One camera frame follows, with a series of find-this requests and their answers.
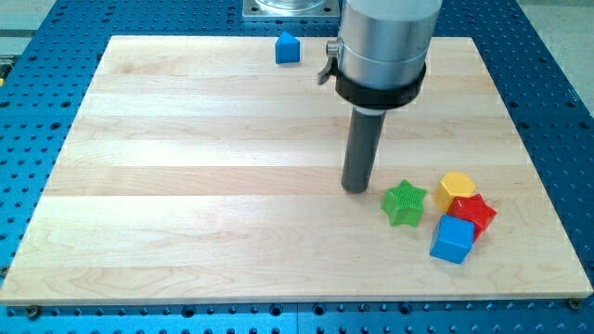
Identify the green star block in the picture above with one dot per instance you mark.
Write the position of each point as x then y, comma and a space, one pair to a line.
403, 204

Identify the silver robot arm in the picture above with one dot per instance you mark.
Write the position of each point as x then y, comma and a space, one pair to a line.
378, 58

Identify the red star block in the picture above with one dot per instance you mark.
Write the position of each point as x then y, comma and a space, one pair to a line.
475, 210

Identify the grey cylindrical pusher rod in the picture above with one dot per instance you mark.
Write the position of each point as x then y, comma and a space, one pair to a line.
362, 143

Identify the light wooden board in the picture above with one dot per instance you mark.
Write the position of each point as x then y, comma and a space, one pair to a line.
197, 170

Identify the blue triangle block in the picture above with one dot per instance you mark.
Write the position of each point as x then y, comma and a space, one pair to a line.
287, 49

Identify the yellow hexagon block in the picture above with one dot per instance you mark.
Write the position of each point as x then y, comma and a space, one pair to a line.
453, 184

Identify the blue cube block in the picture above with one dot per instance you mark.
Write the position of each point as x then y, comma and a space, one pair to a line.
452, 239

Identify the blue perforated metal table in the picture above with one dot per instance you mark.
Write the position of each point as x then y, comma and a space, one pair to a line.
64, 44

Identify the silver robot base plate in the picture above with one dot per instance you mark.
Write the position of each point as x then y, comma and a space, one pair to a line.
290, 9

